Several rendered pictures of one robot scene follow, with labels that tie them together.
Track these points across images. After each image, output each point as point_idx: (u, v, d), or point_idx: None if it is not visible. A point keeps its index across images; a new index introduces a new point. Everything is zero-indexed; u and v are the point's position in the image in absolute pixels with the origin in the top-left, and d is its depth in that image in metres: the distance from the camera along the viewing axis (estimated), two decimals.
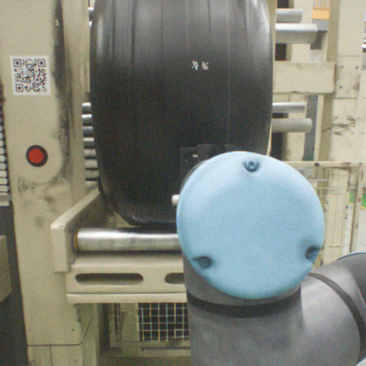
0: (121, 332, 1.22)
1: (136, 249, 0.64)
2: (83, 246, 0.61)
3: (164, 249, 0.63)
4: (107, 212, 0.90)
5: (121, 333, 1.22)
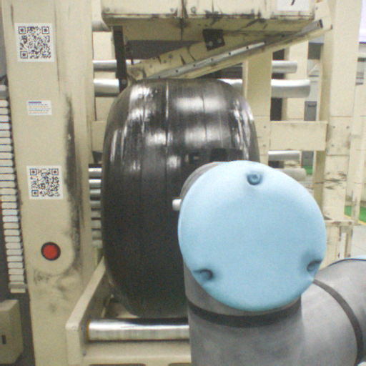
0: None
1: (140, 326, 0.69)
2: (96, 318, 0.71)
3: (166, 322, 0.69)
4: None
5: None
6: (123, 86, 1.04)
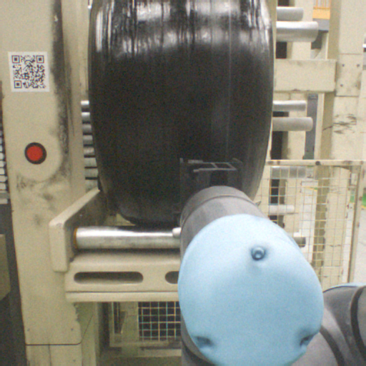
0: (121, 331, 1.22)
1: None
2: (83, 248, 0.62)
3: None
4: None
5: (121, 332, 1.22)
6: None
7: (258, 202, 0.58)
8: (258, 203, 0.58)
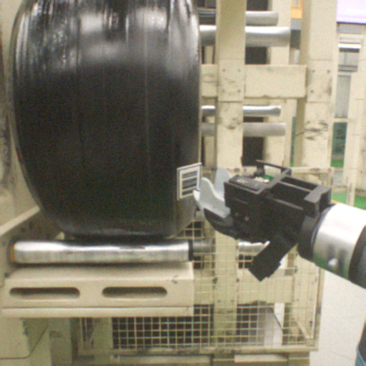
0: (90, 339, 1.21)
1: (74, 262, 0.61)
2: (18, 250, 0.59)
3: (102, 260, 0.60)
4: None
5: (91, 341, 1.21)
6: None
7: (197, 165, 0.49)
8: (198, 167, 0.49)
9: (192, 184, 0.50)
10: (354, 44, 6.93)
